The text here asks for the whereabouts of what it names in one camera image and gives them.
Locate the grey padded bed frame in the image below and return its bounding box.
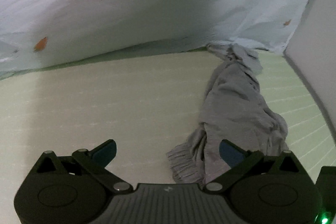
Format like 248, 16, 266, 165
285, 0, 335, 137

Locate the light blue carrot-print quilt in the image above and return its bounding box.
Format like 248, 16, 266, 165
1, 0, 309, 77

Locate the grey long-sleeve garment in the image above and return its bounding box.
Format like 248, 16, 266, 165
167, 44, 288, 186

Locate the green checked bed sheet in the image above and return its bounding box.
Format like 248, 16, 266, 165
0, 47, 329, 224

